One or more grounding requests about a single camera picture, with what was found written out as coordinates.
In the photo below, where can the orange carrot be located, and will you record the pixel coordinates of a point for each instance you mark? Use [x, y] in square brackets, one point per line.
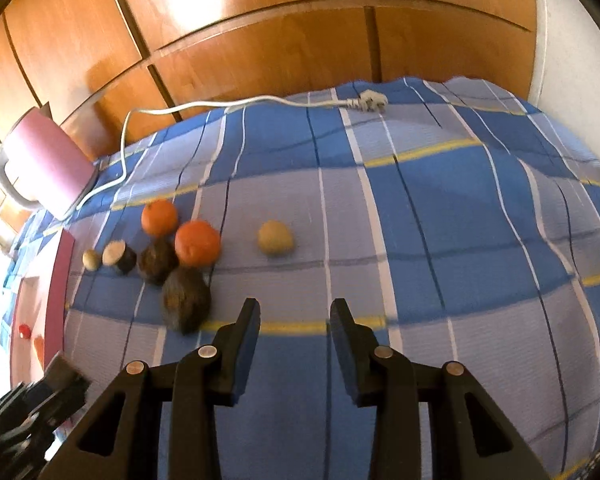
[39, 347]

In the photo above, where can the orange mandarin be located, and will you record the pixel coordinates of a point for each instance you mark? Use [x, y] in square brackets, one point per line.
[197, 242]
[160, 217]

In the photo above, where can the blue plaid tablecloth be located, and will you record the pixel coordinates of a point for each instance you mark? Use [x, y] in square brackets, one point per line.
[430, 210]

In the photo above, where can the pink electric kettle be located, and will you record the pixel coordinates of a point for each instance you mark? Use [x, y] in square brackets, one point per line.
[50, 160]

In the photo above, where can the small yellow potato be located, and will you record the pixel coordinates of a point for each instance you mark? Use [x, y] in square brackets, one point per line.
[91, 260]

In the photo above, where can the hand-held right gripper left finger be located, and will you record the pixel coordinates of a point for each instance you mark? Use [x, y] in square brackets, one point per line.
[244, 355]

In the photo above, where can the cut dark-skinned root piece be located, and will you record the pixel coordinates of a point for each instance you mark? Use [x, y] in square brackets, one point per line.
[119, 256]

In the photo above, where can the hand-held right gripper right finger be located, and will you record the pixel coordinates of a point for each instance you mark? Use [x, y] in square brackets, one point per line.
[346, 357]

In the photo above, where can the red tomato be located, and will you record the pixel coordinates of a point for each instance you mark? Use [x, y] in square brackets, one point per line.
[24, 330]

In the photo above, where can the pink rimmed tray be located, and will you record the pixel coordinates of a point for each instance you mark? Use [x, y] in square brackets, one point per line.
[55, 280]

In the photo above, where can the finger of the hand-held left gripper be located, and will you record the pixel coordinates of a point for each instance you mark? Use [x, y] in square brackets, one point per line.
[65, 382]

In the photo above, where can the large dark brown tuber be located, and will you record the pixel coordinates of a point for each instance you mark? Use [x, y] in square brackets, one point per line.
[186, 305]

